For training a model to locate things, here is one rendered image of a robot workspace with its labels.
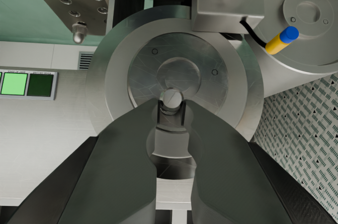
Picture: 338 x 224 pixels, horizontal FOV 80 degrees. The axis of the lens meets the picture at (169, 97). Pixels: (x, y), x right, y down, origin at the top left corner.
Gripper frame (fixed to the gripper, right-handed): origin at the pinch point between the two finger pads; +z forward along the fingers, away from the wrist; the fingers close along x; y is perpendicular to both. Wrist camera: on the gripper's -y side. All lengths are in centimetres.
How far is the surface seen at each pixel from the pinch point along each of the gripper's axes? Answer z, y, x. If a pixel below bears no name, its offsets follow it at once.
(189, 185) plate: 19.9, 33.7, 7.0
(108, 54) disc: 5.9, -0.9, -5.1
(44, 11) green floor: 233, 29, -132
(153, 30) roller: 6.8, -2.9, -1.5
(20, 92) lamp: 32.2, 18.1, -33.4
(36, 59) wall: 270, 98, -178
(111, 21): 8.5, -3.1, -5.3
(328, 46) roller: 7.6, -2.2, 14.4
